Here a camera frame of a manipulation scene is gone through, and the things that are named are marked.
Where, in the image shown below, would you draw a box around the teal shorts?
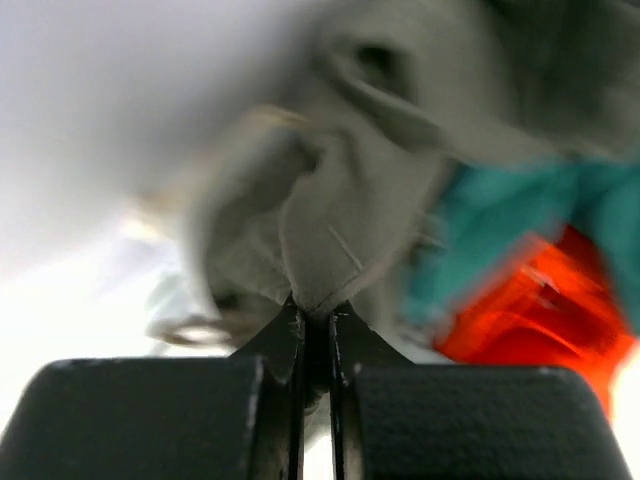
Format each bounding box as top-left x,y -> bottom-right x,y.
402,159 -> 639,332

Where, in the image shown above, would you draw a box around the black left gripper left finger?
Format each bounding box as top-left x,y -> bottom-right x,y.
1,301 -> 305,479

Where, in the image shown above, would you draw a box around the olive green shorts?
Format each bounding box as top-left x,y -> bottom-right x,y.
148,1 -> 639,363

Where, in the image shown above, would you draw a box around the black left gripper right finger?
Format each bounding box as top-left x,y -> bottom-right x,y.
328,304 -> 630,480

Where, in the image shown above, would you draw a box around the orange shorts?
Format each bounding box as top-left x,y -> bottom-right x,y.
434,226 -> 636,412

